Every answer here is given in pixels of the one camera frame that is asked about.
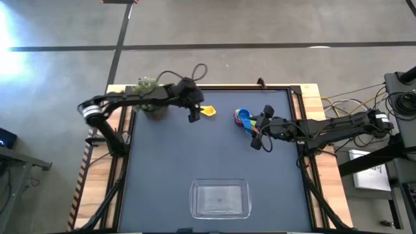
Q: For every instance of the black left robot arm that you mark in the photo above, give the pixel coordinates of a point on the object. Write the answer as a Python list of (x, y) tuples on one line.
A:
[(130, 97)]

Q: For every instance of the purple measuring cup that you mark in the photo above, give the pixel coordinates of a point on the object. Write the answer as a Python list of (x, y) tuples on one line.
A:
[(236, 122)]

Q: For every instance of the grey desk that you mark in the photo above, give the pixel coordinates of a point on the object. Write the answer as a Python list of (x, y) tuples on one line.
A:
[(19, 156)]

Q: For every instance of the clear plastic basket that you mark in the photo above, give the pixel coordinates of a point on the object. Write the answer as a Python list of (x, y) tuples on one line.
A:
[(221, 199)]

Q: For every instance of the blue measuring cup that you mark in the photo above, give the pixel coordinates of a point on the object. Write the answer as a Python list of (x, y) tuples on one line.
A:
[(244, 114)]

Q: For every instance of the grey equipment stand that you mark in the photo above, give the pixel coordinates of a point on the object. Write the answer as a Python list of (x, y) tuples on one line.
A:
[(398, 84)]

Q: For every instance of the small black clamp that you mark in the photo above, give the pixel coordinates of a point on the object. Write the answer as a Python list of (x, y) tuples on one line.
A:
[(261, 83)]

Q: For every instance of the white box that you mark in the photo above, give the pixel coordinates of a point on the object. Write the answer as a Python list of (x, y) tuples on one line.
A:
[(370, 178)]

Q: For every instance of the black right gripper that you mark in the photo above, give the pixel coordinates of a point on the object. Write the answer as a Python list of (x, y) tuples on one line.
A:
[(281, 128)]

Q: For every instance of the black device with blue light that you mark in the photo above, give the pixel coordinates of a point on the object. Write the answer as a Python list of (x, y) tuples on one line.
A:
[(6, 136)]

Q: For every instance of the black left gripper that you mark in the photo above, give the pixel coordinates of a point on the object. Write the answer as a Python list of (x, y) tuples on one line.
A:
[(190, 94)]

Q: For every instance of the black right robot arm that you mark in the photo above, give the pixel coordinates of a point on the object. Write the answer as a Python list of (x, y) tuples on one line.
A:
[(338, 125)]

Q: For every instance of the potted plant in ribbed pot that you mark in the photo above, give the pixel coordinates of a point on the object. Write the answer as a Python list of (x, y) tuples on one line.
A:
[(156, 113)]

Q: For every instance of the yellow measuring cup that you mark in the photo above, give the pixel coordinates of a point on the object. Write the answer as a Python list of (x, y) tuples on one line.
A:
[(209, 111)]

